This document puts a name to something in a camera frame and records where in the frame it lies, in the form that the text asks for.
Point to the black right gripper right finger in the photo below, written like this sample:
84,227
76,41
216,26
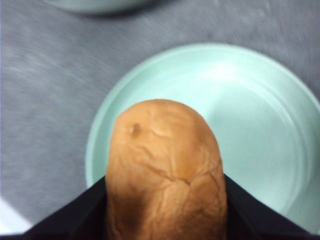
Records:
248,218

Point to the brown potato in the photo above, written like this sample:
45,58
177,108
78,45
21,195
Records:
165,176

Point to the green plate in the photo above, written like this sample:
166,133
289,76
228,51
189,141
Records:
267,113

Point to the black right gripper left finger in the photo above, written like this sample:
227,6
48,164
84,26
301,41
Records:
84,218

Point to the green electric steamer pot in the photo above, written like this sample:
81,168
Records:
111,6

